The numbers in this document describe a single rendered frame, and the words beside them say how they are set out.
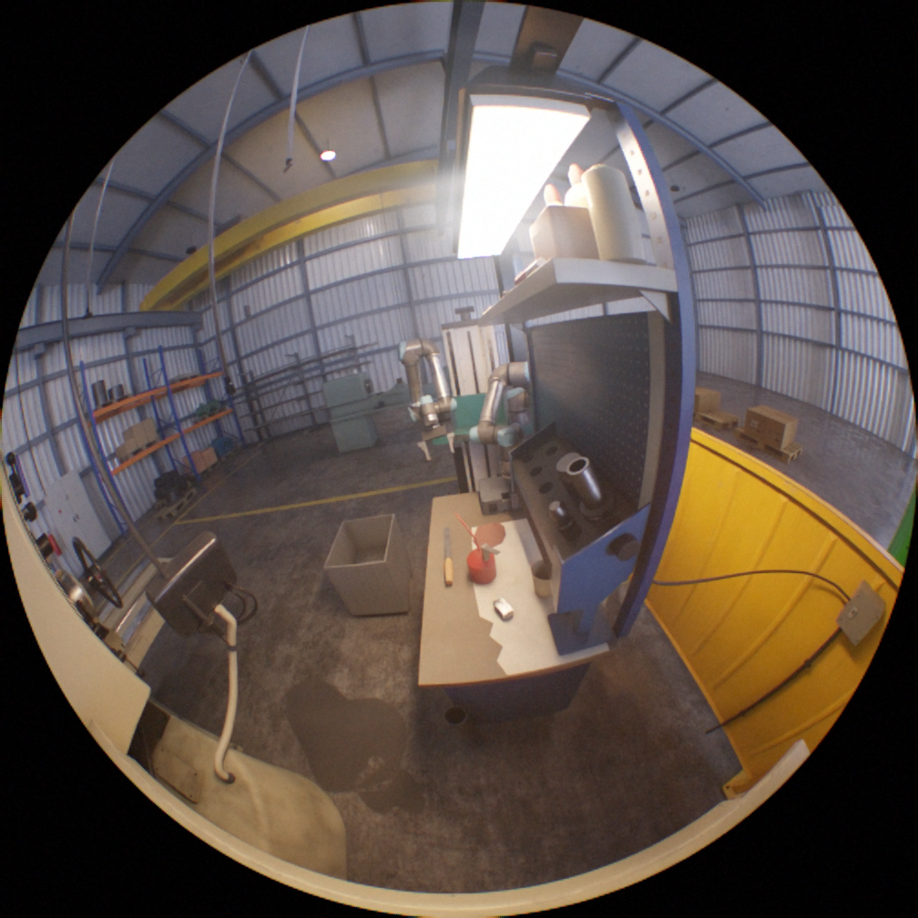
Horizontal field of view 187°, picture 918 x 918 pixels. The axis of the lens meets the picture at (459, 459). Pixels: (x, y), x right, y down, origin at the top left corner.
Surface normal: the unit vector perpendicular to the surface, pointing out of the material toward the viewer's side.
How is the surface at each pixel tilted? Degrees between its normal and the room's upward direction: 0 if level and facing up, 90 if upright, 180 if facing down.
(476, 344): 90
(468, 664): 0
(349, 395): 90
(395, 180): 90
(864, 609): 90
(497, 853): 0
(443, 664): 0
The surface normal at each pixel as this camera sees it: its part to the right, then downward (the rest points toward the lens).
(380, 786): -0.16, -0.90
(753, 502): -0.98, 0.18
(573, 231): 0.04, 0.39
